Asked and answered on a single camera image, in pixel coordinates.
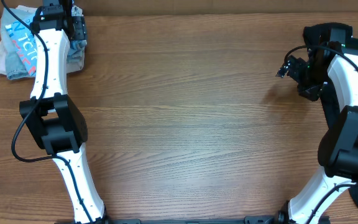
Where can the light blue printed t-shirt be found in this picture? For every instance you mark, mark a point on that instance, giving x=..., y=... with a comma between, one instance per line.
x=23, y=46

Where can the black garment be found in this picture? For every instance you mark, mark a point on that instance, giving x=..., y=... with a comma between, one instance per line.
x=332, y=46

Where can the folded light blue jeans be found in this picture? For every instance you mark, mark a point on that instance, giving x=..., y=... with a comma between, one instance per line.
x=11, y=62

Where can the folded white garment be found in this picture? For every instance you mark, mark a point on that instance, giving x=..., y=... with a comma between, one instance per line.
x=10, y=63

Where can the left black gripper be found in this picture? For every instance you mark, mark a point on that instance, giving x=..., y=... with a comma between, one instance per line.
x=78, y=26

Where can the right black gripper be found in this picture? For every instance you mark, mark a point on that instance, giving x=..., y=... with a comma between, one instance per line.
x=294, y=67

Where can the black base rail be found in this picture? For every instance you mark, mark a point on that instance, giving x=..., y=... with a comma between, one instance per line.
x=264, y=219

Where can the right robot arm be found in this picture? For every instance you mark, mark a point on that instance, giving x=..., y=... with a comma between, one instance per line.
x=318, y=194

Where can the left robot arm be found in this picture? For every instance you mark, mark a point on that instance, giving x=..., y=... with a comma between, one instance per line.
x=55, y=123

